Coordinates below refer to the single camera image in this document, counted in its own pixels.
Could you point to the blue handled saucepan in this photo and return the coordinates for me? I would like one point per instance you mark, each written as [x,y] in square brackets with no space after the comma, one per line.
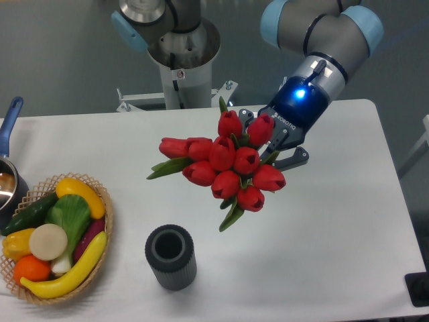
[13,186]

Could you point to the woven wicker basket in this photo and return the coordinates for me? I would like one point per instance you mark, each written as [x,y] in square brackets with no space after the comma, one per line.
[40,190]

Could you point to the green cucumber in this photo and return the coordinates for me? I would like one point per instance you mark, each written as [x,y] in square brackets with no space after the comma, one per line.
[32,216]

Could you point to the red tulip bouquet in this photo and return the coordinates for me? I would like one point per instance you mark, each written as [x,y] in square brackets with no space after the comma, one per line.
[230,165]

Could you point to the yellow banana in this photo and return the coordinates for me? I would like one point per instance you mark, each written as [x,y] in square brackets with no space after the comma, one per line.
[75,276]

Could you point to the beige round slice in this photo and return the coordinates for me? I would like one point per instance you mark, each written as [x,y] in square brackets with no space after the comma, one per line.
[48,242]

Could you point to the dark grey ribbed vase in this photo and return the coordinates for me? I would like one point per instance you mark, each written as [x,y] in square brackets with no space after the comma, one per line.
[169,251]

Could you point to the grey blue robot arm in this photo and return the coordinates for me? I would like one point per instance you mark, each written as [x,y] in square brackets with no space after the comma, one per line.
[336,38]

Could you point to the purple eggplant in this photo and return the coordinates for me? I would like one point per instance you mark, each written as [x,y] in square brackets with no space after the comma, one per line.
[93,229]

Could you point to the green bok choy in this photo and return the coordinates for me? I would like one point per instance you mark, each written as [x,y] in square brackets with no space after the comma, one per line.
[72,214]

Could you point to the orange fruit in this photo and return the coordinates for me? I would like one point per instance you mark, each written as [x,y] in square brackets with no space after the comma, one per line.
[31,268]

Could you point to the yellow bell pepper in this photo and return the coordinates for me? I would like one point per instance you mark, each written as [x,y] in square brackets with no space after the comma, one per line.
[16,245]

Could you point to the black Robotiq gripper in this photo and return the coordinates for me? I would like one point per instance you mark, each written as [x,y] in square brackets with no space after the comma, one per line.
[294,109]

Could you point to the metal mounting bracket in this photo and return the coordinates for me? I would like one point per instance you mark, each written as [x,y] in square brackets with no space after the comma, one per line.
[156,101]

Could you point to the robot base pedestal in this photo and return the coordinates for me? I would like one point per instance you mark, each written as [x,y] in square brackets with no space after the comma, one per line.
[179,40]

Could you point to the black device at edge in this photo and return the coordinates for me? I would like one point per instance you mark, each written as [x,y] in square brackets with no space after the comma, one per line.
[417,285]

